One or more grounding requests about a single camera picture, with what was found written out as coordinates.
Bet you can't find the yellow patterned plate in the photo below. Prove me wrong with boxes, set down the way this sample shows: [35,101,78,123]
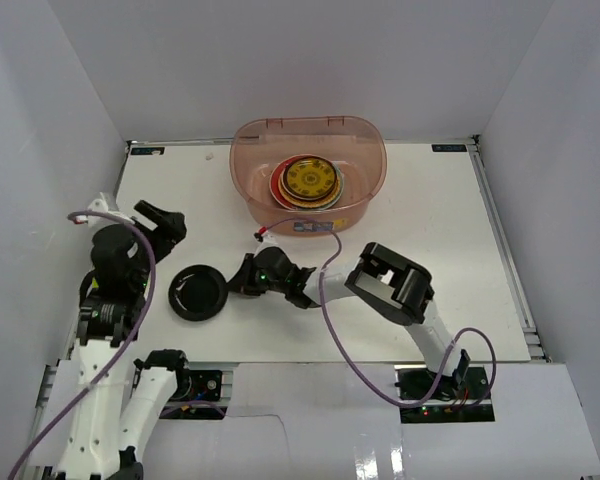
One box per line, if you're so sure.
[279,157,343,208]
[281,155,338,201]

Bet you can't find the black glossy plate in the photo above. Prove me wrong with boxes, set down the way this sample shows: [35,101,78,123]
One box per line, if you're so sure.
[277,169,343,210]

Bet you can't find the red teal floral plate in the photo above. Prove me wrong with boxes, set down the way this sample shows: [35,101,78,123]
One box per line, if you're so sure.
[269,154,344,210]

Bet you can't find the woven bamboo plate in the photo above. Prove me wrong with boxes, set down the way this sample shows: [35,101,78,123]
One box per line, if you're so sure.
[277,178,344,211]

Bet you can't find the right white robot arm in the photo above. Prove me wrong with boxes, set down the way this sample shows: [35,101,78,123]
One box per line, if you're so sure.
[228,242,470,399]

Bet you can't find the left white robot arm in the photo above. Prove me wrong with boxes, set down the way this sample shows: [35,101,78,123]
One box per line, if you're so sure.
[55,200,192,479]

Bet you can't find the pink translucent plastic bin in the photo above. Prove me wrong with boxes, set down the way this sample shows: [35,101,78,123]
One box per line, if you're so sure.
[230,116,387,236]

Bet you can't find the left table label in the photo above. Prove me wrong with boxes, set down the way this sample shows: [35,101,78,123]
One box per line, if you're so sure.
[129,146,165,156]

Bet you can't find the table label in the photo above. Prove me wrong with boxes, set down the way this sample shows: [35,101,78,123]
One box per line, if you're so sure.
[431,144,467,153]
[129,146,165,156]

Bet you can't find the right table label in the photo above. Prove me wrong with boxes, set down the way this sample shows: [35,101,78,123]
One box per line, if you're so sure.
[431,144,467,153]

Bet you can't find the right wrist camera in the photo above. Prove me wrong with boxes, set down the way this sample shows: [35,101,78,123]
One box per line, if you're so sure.
[254,228,279,255]

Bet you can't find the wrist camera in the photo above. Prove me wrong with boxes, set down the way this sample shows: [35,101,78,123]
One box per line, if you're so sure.
[72,192,131,228]
[254,228,279,255]

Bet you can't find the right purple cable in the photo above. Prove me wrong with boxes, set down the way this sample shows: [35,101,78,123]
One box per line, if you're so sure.
[259,218,497,407]

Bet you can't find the purple cable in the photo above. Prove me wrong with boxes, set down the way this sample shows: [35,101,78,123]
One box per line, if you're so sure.
[7,211,226,480]
[259,218,497,407]

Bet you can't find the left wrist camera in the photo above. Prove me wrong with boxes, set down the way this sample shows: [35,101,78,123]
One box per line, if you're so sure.
[72,192,131,228]

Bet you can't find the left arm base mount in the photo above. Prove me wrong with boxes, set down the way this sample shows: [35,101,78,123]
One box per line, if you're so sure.
[162,369,226,420]

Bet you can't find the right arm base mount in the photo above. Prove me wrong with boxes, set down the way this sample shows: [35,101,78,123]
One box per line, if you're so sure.
[387,367,496,424]

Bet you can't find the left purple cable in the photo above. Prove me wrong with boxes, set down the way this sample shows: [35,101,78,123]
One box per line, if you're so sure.
[7,211,226,480]

